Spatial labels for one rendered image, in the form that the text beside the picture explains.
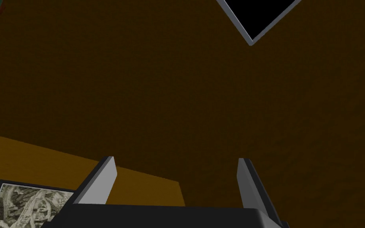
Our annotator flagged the black framed grey picture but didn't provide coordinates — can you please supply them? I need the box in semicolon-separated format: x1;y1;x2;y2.
0;179;76;228

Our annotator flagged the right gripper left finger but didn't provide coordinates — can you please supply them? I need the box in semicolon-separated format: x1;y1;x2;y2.
72;156;118;205

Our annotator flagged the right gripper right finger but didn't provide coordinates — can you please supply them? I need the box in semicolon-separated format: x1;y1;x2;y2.
236;158;284;225

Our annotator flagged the grey framed black window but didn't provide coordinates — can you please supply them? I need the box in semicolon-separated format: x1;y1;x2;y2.
215;0;302;46

